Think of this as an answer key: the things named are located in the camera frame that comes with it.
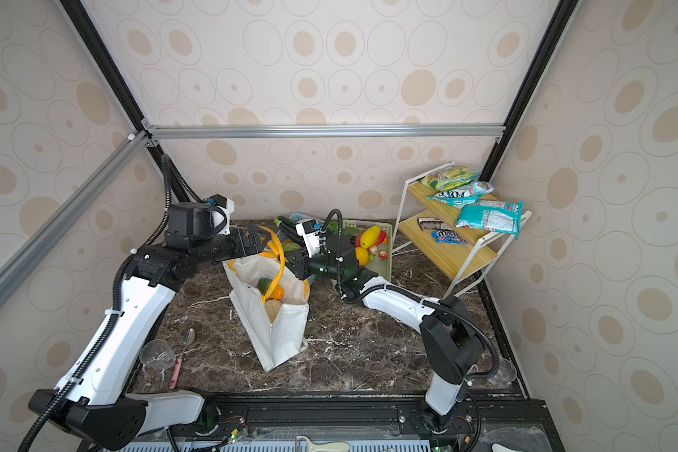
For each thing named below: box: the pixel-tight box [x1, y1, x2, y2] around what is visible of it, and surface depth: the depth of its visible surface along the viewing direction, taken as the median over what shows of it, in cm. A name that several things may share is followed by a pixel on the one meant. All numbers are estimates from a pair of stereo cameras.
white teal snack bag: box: [425, 180, 495, 209], surface depth 78 cm
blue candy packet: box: [431, 229, 469, 245], surface depth 94 cm
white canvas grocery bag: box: [222, 226, 310, 372], surface depth 84 cm
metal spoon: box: [169, 327, 196, 390], surface depth 85 cm
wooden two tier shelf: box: [390, 161, 533, 300], surface depth 80 cm
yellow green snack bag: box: [418, 165, 483, 192], surface depth 79 cm
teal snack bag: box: [454, 200, 524, 241], surface depth 73 cm
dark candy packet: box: [417, 217, 453, 232], surface depth 98 cm
